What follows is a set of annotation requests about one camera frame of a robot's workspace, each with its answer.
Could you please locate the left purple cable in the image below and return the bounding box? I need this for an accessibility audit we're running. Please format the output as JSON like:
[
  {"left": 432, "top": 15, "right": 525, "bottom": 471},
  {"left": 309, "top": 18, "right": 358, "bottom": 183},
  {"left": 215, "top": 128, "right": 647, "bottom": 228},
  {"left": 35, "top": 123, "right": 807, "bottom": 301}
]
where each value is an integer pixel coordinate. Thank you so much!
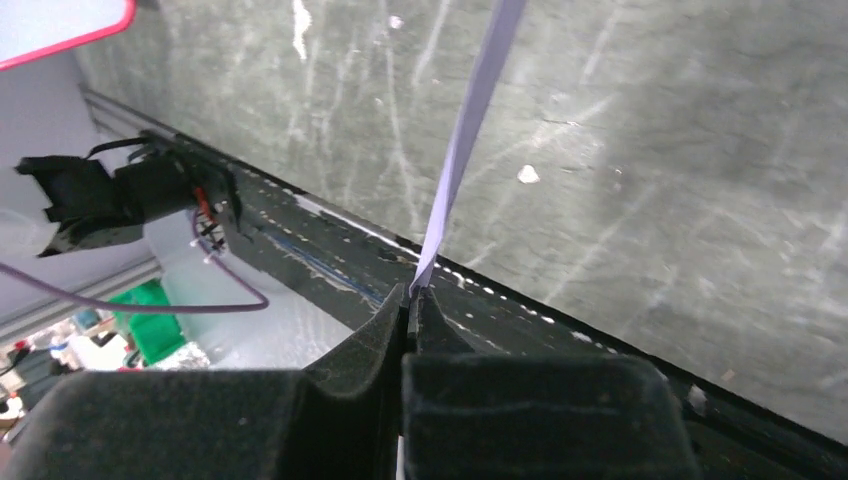
[{"left": 0, "top": 206, "right": 271, "bottom": 315}]

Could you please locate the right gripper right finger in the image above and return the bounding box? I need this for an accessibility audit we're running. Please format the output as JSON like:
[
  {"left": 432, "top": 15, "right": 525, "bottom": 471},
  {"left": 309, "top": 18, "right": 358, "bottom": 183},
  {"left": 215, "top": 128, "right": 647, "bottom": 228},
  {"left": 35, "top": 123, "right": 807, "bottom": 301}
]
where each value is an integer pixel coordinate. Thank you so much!
[{"left": 402, "top": 288, "right": 702, "bottom": 479}]

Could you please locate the pink framed whiteboard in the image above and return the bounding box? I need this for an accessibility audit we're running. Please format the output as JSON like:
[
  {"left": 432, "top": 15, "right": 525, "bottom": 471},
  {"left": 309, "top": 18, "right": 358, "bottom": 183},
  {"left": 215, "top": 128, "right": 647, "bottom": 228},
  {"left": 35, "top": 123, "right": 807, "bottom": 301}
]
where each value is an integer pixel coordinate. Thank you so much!
[{"left": 1, "top": 0, "right": 137, "bottom": 70}]

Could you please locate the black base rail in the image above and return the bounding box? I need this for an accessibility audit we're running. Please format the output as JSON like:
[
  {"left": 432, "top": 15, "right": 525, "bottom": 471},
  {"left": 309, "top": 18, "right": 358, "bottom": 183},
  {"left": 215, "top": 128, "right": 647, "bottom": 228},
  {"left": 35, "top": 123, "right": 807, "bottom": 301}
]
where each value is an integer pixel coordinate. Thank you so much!
[{"left": 145, "top": 130, "right": 847, "bottom": 479}]

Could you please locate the green bin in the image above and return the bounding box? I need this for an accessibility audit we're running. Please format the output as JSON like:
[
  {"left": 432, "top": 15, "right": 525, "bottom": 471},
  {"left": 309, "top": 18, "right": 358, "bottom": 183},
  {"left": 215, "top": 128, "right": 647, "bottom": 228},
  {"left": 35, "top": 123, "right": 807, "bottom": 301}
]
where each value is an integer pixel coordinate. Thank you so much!
[{"left": 110, "top": 279, "right": 187, "bottom": 366}]

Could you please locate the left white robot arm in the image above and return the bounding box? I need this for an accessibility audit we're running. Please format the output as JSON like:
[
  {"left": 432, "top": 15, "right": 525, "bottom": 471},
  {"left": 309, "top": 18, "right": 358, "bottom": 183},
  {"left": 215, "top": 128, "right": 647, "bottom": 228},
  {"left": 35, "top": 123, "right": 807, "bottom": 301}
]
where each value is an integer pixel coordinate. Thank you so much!
[{"left": 14, "top": 132, "right": 241, "bottom": 258}]

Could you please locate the lavender folding umbrella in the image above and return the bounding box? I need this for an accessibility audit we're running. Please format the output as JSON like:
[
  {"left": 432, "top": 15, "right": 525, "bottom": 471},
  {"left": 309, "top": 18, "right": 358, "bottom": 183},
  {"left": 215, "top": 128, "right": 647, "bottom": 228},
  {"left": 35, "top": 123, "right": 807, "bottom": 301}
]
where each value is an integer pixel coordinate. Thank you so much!
[{"left": 408, "top": 0, "right": 526, "bottom": 296}]

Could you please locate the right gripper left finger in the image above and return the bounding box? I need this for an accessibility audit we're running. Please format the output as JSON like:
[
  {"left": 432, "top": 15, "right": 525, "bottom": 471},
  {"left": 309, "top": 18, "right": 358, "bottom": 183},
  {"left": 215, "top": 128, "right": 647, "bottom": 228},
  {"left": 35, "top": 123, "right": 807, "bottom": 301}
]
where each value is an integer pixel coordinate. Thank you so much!
[{"left": 1, "top": 285, "right": 406, "bottom": 479}]

